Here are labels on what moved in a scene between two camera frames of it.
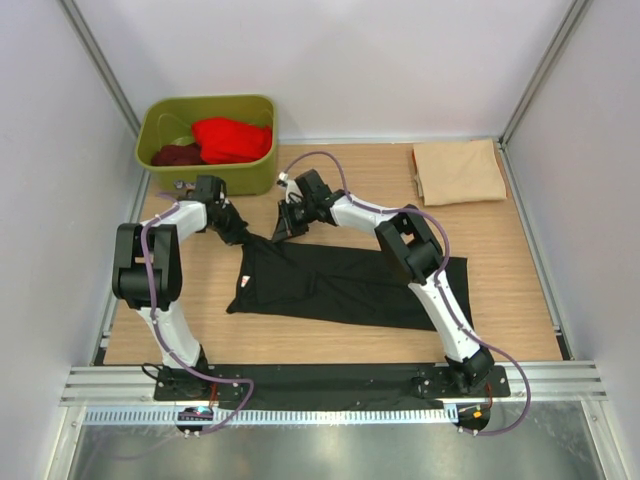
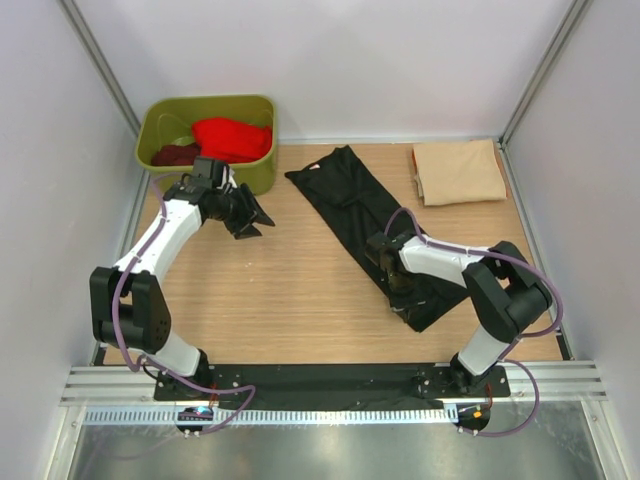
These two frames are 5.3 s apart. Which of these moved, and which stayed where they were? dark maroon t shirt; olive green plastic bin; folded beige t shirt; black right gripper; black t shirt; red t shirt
Moved: black t shirt; black right gripper
Stayed: red t shirt; dark maroon t shirt; folded beige t shirt; olive green plastic bin
